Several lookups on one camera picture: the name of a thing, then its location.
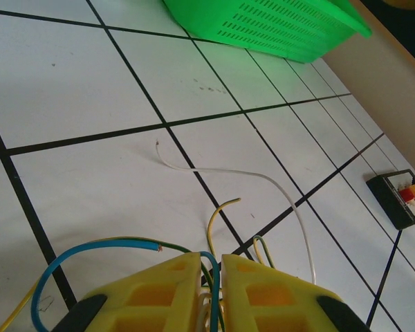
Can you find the green plastic basket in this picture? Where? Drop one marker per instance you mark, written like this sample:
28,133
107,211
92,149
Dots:
280,20

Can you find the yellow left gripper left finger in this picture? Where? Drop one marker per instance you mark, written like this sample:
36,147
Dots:
124,311

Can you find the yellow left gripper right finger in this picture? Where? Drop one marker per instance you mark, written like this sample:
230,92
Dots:
304,304

